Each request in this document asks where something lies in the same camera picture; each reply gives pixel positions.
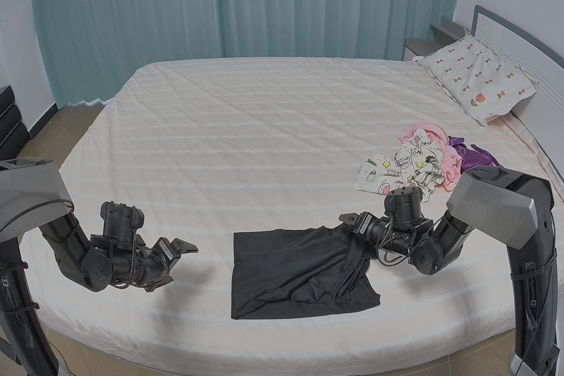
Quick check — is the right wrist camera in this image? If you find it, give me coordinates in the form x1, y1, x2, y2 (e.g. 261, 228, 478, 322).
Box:
384, 185, 423, 226

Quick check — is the dark chest of drawers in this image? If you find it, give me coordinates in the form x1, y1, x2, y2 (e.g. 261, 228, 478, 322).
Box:
0, 85, 31, 160

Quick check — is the pile of clothes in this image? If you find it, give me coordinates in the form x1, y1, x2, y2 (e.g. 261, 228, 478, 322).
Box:
352, 123, 462, 206

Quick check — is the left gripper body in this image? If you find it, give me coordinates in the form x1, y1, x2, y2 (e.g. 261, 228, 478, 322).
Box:
137, 238, 179, 293

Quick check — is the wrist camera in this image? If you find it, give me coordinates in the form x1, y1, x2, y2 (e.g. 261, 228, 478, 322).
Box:
100, 201, 146, 245
384, 185, 423, 226

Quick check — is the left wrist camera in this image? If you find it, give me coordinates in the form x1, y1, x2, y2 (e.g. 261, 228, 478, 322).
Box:
100, 201, 146, 245

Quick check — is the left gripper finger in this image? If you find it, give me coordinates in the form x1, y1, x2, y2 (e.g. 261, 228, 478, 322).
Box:
172, 238, 199, 255

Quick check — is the grey bedside table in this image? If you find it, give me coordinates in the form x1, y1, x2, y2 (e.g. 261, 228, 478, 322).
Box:
404, 16, 470, 61

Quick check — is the black garment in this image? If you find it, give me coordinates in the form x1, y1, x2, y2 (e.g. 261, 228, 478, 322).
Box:
231, 224, 381, 320

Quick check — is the purple garment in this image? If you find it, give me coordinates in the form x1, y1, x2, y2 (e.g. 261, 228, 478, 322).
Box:
448, 136, 501, 175

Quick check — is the white printed pillow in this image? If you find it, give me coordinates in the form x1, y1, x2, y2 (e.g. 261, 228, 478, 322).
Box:
414, 35, 539, 127

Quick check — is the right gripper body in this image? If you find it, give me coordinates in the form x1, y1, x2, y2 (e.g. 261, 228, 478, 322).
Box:
354, 213, 392, 252

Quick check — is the bed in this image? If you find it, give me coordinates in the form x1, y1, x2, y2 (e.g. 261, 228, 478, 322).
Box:
18, 5, 564, 362

